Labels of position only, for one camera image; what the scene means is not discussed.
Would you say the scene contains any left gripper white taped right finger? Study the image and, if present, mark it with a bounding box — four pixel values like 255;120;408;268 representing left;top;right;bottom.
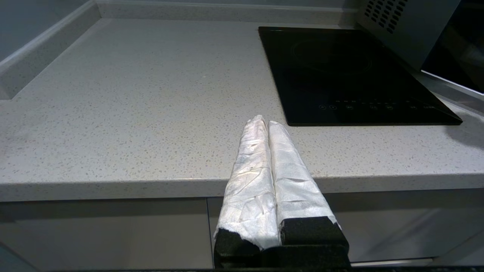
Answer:
268;120;350;267

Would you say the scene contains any left gripper white taped left finger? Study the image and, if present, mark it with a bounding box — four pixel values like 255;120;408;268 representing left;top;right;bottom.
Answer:
214;114;282;267

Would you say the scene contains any silver microwave oven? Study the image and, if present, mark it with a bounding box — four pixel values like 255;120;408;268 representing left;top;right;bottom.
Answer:
357;0;462;70

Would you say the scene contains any black induction cooktop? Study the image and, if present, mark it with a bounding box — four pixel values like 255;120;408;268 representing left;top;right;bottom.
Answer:
258;26;463;126

